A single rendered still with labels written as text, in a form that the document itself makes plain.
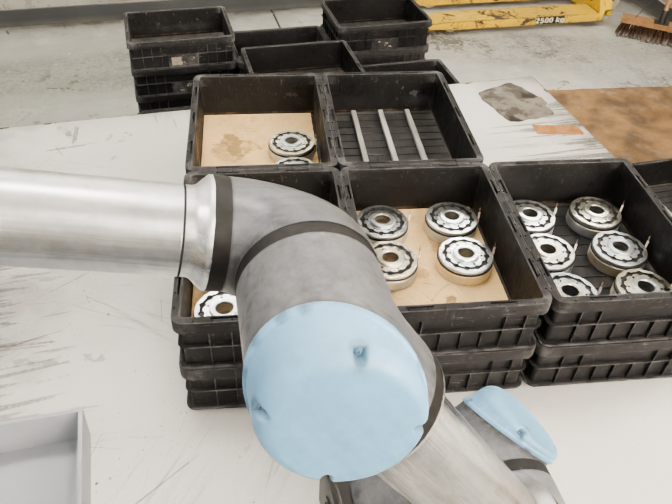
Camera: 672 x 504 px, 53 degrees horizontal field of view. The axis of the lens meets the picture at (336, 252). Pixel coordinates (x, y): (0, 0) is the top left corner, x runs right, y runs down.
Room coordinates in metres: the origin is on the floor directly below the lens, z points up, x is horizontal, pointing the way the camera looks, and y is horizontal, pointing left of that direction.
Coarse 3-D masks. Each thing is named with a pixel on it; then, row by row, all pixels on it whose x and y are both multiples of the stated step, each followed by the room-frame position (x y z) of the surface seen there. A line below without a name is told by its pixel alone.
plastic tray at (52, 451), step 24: (0, 432) 0.38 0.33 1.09; (24, 432) 0.38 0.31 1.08; (48, 432) 0.39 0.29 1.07; (72, 432) 0.40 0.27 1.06; (0, 456) 0.37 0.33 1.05; (24, 456) 0.37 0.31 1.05; (48, 456) 0.38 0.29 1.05; (72, 456) 0.38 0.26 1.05; (0, 480) 0.35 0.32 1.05; (24, 480) 0.35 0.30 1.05; (48, 480) 0.35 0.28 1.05; (72, 480) 0.35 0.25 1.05
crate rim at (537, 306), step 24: (360, 168) 1.11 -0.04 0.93; (384, 168) 1.11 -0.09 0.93; (408, 168) 1.12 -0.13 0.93; (432, 168) 1.12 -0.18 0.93; (456, 168) 1.13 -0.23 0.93; (480, 168) 1.14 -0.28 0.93; (504, 216) 0.98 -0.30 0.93; (528, 264) 0.85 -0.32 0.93; (408, 312) 0.73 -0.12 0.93; (432, 312) 0.73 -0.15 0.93; (456, 312) 0.74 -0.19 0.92; (480, 312) 0.74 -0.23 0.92; (504, 312) 0.75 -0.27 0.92; (528, 312) 0.75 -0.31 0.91
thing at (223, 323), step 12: (288, 168) 1.10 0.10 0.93; (300, 168) 1.10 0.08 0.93; (312, 168) 1.10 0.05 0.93; (324, 168) 1.10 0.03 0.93; (336, 180) 1.06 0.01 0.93; (336, 192) 1.03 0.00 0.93; (180, 288) 0.75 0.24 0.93; (180, 300) 0.72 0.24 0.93; (180, 312) 0.70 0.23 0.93; (180, 324) 0.68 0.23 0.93; (192, 324) 0.68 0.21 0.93; (204, 324) 0.68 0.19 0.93; (216, 324) 0.68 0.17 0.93; (228, 324) 0.69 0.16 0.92
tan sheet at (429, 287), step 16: (416, 224) 1.07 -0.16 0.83; (416, 240) 1.02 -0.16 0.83; (432, 240) 1.02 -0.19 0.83; (480, 240) 1.03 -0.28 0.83; (432, 256) 0.97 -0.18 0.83; (432, 272) 0.93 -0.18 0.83; (496, 272) 0.94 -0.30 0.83; (416, 288) 0.88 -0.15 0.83; (432, 288) 0.88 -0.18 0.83; (448, 288) 0.89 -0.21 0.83; (464, 288) 0.89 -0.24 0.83; (480, 288) 0.89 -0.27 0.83; (496, 288) 0.89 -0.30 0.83; (400, 304) 0.84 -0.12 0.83; (416, 304) 0.84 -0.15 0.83
